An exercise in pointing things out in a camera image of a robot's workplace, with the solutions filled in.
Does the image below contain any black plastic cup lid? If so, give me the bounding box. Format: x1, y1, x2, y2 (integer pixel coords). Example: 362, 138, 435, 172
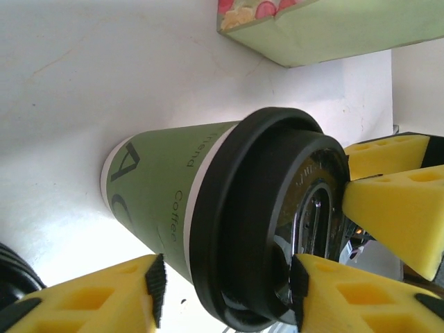
189, 106, 350, 330
0, 258, 46, 309
0, 242, 37, 282

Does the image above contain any floral paper gift bag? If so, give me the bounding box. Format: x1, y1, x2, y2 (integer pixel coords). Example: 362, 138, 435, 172
216, 0, 444, 69

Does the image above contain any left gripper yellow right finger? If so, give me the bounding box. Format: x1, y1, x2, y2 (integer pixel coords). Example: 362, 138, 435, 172
291, 253, 444, 333

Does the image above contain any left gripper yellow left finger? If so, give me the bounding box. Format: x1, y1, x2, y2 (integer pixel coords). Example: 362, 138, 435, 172
0, 253, 167, 333

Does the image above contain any green paper coffee cup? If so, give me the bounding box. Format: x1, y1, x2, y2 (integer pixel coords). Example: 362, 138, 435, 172
100, 119, 244, 289

